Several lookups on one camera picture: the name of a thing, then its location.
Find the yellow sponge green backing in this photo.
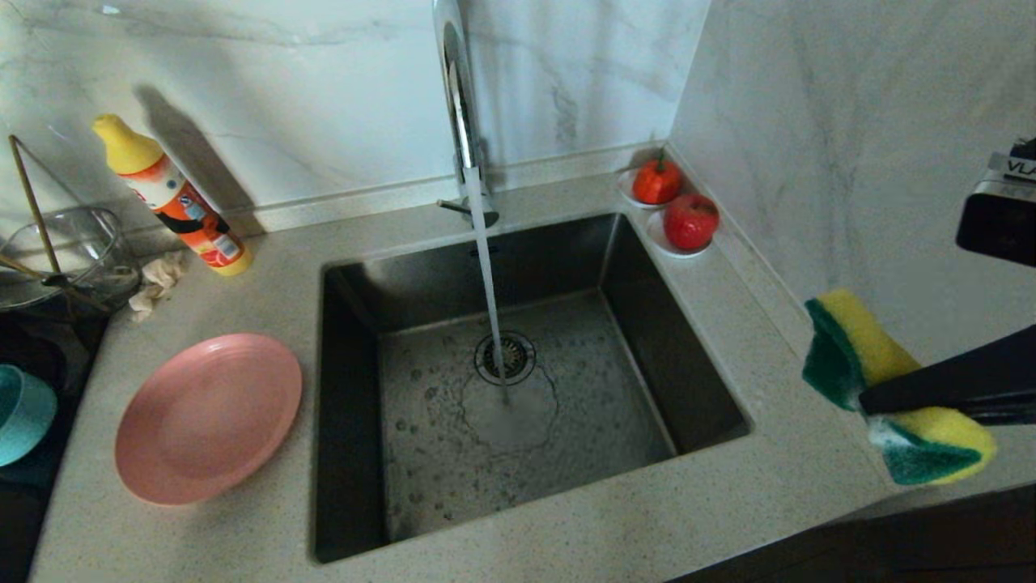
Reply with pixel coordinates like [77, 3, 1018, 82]
[803, 289, 998, 487]

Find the chrome kitchen faucet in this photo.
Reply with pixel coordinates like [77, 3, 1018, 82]
[428, 0, 500, 232]

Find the pink plate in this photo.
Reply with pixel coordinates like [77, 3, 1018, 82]
[115, 333, 304, 507]

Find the orange detergent bottle yellow cap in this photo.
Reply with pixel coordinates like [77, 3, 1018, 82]
[91, 113, 253, 277]

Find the golden utensil handle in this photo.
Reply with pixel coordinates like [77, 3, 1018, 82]
[0, 253, 112, 314]
[8, 134, 63, 276]

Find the teal bowl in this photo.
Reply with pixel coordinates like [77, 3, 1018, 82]
[0, 364, 59, 468]

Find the stainless steel sink basin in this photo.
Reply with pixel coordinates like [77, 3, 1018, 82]
[312, 212, 754, 564]

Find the red apple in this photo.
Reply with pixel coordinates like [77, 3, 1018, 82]
[664, 193, 720, 252]

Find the small white dish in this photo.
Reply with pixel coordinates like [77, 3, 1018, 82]
[620, 168, 684, 211]
[647, 212, 713, 260]

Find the red tomato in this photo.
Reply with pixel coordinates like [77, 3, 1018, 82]
[632, 154, 684, 206]

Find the round metal drain strainer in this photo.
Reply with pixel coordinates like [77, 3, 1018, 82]
[474, 330, 537, 387]

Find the running water stream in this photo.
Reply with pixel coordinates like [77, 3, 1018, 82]
[465, 166, 516, 406]

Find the crumpled beige tissue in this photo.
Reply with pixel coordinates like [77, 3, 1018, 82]
[129, 251, 189, 322]

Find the clear glass jug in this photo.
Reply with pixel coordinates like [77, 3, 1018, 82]
[0, 206, 143, 313]

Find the black stove cooktop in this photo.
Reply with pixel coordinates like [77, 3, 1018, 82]
[0, 308, 110, 583]

